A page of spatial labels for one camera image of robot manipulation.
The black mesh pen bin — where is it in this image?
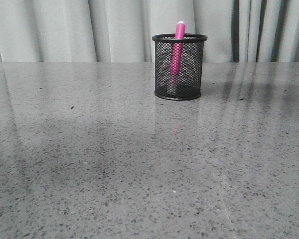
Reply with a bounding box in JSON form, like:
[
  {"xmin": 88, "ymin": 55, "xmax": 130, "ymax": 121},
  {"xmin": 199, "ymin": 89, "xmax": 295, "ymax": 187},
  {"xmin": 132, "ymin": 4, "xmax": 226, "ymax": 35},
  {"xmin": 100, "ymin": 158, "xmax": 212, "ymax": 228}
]
[{"xmin": 152, "ymin": 33, "xmax": 207, "ymax": 101}]

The pink highlighter pen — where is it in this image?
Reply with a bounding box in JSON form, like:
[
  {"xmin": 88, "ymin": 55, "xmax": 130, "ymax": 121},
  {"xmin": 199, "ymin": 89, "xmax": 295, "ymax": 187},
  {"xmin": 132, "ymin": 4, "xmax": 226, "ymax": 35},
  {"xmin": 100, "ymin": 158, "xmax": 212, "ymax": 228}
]
[{"xmin": 167, "ymin": 21, "xmax": 186, "ymax": 95}]

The grey curtain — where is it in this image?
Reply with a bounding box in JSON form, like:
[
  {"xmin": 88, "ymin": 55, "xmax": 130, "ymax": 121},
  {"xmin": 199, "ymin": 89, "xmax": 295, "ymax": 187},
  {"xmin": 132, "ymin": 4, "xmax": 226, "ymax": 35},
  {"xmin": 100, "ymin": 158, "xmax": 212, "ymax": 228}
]
[{"xmin": 0, "ymin": 0, "xmax": 299, "ymax": 63}]

